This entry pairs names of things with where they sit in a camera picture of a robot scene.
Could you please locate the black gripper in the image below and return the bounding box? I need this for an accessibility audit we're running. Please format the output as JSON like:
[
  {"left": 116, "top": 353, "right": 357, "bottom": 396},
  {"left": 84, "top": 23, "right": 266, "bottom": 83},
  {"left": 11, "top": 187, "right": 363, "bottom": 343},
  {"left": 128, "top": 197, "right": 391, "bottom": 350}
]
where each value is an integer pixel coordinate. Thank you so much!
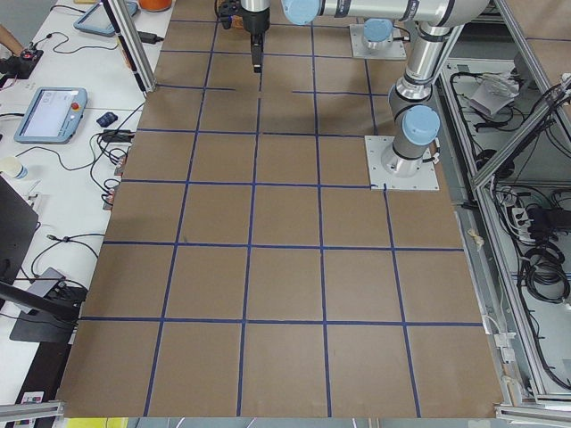
[{"left": 242, "top": 9, "right": 270, "bottom": 73}]

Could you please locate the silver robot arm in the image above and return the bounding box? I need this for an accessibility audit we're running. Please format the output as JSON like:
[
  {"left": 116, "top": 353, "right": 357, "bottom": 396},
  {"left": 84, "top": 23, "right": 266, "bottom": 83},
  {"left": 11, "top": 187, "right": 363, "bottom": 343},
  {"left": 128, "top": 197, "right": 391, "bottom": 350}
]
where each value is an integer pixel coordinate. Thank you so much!
[
  {"left": 281, "top": 1, "right": 487, "bottom": 162},
  {"left": 362, "top": 18, "right": 393, "bottom": 50}
]

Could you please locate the orange bucket with grey lid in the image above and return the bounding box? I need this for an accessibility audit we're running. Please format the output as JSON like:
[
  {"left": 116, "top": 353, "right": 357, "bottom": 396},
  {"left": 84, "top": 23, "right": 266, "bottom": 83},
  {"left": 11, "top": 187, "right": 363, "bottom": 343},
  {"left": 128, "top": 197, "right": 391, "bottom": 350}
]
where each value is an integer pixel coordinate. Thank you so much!
[{"left": 138, "top": 0, "right": 172, "bottom": 12}]

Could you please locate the black power adapter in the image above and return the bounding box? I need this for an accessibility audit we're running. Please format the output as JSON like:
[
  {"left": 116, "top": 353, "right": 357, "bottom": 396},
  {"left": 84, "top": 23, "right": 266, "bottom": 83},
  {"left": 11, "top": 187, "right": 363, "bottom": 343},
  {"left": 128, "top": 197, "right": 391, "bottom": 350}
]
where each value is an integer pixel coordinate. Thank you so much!
[{"left": 137, "top": 31, "right": 164, "bottom": 45}]

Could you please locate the blue teach pendant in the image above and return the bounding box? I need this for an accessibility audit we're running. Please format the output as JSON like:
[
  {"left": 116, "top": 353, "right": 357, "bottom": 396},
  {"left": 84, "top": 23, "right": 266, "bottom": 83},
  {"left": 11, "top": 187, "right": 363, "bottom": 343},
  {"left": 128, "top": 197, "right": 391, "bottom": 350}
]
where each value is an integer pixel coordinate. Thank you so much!
[
  {"left": 73, "top": 2, "right": 120, "bottom": 37},
  {"left": 14, "top": 87, "right": 88, "bottom": 144}
]

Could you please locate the dark blue computer mouse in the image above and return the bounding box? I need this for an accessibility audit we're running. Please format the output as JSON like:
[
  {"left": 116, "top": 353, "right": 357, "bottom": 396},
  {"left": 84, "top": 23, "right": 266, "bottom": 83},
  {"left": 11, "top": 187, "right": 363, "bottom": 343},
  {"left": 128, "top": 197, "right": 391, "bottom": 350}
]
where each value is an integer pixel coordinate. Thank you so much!
[{"left": 96, "top": 111, "right": 118, "bottom": 128}]

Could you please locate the paper cup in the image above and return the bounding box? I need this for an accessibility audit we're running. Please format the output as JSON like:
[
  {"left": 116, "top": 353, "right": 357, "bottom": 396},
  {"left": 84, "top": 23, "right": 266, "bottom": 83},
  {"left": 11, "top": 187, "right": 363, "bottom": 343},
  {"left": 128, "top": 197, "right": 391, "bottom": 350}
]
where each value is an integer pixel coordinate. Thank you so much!
[{"left": 0, "top": 156, "right": 28, "bottom": 179}]

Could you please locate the white power strip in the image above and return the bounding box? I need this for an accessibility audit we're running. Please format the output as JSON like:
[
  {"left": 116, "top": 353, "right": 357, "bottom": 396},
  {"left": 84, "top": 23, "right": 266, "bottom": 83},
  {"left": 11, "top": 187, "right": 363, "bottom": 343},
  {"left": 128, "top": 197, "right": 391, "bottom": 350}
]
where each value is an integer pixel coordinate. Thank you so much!
[{"left": 507, "top": 206, "right": 532, "bottom": 235}]

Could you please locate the grey usb hub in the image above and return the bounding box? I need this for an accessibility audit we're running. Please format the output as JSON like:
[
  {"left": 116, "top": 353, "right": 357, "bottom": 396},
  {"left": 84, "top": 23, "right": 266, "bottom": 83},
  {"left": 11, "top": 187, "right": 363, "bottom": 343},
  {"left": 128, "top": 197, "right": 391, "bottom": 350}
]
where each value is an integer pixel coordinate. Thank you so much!
[{"left": 28, "top": 267, "right": 64, "bottom": 297}]

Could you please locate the black monitor on stand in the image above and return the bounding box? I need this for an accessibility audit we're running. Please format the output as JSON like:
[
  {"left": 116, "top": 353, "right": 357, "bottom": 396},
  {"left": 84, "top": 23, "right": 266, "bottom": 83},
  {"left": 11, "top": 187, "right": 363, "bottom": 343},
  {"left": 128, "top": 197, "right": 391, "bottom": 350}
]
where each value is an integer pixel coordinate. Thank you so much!
[{"left": 1, "top": 180, "right": 87, "bottom": 343}]

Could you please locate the aluminium frame post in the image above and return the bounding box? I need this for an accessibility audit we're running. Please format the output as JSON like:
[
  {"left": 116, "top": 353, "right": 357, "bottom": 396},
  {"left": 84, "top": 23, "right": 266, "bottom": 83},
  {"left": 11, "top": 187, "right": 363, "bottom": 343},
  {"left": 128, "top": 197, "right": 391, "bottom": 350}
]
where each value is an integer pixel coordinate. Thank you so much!
[{"left": 102, "top": 0, "right": 156, "bottom": 94}]

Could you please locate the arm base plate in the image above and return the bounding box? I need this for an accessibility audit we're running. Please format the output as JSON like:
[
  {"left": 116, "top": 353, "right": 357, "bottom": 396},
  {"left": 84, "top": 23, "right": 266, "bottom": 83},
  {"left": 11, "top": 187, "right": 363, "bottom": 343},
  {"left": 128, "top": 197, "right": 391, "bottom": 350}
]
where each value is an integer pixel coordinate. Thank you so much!
[
  {"left": 364, "top": 136, "right": 440, "bottom": 192},
  {"left": 350, "top": 20, "right": 407, "bottom": 61}
]

